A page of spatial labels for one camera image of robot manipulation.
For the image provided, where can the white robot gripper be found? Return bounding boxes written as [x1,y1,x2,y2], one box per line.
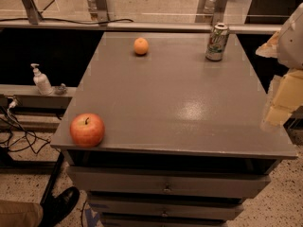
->
[256,3,303,131]

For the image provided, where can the red apple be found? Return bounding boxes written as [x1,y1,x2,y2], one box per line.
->
[69,113,105,148]

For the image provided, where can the green soda can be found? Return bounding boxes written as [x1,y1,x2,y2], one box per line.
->
[205,23,229,61]

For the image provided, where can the grey drawer cabinet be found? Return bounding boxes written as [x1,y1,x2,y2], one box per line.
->
[52,32,296,227]

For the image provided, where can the orange fruit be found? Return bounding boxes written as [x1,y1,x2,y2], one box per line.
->
[134,38,149,55]

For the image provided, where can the small grey metal object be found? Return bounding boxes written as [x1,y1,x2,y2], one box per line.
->
[55,83,67,95]

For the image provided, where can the white pump soap bottle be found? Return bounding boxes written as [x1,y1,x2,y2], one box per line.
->
[30,63,53,95]

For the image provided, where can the black leather shoe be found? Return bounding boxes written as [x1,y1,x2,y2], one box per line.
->
[38,186,80,227]

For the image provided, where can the black stand leg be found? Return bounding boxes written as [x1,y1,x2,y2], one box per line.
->
[41,153,64,204]

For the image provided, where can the tan trouser leg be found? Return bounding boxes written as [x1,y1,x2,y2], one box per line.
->
[0,200,44,227]

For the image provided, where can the grey metal rail post right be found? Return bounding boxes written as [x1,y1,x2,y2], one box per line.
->
[195,0,231,26]

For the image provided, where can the grey metal rail post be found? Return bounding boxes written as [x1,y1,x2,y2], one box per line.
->
[195,0,231,26]
[95,0,115,22]
[21,0,43,25]

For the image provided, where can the grey metal rail post middle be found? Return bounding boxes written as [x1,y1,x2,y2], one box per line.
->
[95,0,115,22]

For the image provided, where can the black cable on rail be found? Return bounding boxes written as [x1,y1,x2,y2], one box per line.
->
[0,0,134,26]

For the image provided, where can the grey metal rail post left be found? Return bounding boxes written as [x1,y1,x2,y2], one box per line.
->
[21,0,43,25]

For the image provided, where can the black floor cables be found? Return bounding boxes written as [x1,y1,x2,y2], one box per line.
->
[0,97,61,154]

